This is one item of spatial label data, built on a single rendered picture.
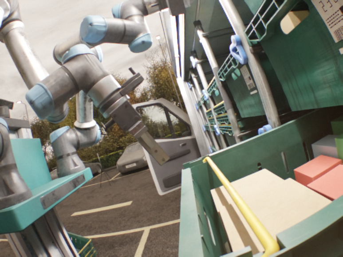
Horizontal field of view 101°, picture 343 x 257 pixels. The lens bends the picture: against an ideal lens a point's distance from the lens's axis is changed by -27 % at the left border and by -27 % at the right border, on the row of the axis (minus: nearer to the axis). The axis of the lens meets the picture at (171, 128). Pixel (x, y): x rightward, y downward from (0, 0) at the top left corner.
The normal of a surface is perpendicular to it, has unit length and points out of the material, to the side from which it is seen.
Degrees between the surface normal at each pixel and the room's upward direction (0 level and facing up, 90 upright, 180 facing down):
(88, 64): 90
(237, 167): 87
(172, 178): 90
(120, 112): 97
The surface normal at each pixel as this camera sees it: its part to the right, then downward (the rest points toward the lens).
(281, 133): -0.08, -0.04
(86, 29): -0.65, 0.21
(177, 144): 0.29, -0.09
